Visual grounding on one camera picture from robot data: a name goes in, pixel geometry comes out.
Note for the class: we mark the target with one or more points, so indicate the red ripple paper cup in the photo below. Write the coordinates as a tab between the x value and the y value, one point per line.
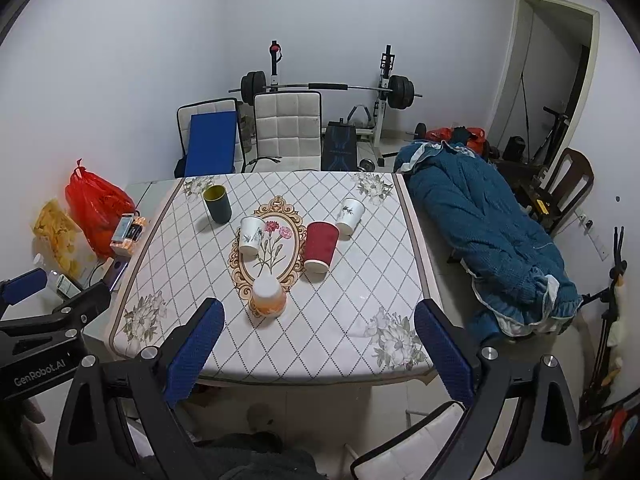
320	246

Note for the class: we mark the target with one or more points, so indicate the floral diamond pattern tablecloth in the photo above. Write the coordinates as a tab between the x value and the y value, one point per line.
352	324

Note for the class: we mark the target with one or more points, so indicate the smartphone on table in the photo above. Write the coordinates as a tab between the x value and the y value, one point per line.
115	272

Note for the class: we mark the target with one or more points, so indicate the chair with blue board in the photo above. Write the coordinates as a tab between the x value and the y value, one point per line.
210	139

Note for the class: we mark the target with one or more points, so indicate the barbell with black plates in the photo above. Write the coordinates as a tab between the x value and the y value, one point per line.
399	92

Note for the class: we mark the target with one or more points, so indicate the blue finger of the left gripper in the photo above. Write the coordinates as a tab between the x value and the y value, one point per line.
28	284

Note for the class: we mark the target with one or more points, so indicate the blue quilted jacket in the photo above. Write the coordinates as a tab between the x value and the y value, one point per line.
517	273

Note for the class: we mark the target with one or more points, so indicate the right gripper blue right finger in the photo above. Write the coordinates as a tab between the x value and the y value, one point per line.
448	349

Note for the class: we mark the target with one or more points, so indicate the yellow snack bag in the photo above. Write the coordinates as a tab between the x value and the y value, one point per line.
65	241

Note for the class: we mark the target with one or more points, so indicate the dark green plastic cup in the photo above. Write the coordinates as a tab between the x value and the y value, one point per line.
217	203

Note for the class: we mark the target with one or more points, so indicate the white squat rack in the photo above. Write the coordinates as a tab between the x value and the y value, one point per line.
374	132

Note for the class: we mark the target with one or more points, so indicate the white bamboo print paper cup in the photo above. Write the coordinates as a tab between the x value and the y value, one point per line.
349	216

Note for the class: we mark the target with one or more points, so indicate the red plastic bag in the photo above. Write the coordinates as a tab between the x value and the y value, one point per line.
96	206

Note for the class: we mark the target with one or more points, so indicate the white padded chair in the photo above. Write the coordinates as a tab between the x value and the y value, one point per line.
288	131

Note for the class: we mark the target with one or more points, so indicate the orange and white paper cup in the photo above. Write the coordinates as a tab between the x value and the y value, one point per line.
268	298

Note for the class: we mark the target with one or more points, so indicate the white paper cup on medallion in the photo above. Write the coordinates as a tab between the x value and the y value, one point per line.
250	238

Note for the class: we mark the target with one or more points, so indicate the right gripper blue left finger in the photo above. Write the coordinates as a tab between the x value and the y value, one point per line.
186	350

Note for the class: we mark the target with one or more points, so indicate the dark wooden chair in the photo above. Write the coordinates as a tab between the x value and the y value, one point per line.
571	180

